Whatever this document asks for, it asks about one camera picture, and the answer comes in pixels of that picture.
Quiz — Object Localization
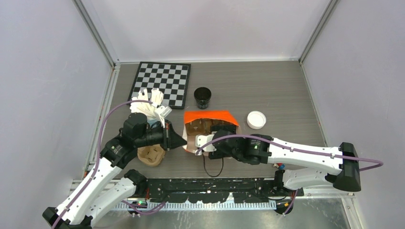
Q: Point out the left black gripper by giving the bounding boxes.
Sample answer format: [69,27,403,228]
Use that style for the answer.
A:
[135,119,187,151]

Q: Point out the orange paper bag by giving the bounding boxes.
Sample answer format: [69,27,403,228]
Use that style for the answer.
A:
[182,110,243,178]

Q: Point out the white cup lid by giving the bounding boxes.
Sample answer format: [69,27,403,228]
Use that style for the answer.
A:
[246,111,266,130]

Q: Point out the black paper cup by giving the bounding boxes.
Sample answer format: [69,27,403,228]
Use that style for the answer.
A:
[193,87,212,109]

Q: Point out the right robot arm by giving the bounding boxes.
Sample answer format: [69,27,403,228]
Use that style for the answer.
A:
[201,129,362,196]

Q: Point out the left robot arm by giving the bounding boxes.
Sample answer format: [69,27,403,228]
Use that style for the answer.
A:
[43,113,187,229]

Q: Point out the tan cardboard cup carrier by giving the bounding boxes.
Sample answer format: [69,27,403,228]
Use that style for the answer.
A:
[137,145,166,167]

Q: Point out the light blue cup holder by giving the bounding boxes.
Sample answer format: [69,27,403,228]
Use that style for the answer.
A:
[147,119,161,128]

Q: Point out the red blue toy blocks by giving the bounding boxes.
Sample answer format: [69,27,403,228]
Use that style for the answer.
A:
[274,163,285,169]

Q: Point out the black white chessboard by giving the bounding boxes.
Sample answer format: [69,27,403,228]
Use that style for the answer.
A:
[128,62,192,109]

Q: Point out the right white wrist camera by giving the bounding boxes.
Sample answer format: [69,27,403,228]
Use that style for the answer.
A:
[195,134,216,152]

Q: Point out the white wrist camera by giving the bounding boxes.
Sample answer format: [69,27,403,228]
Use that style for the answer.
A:
[153,105,172,126]
[195,134,216,152]

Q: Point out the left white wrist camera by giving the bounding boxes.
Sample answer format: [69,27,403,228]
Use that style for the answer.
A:
[153,105,172,126]

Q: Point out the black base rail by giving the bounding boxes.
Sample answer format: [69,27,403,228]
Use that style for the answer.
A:
[132,178,293,203]

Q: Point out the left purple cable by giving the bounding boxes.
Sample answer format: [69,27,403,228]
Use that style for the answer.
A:
[50,99,168,229]

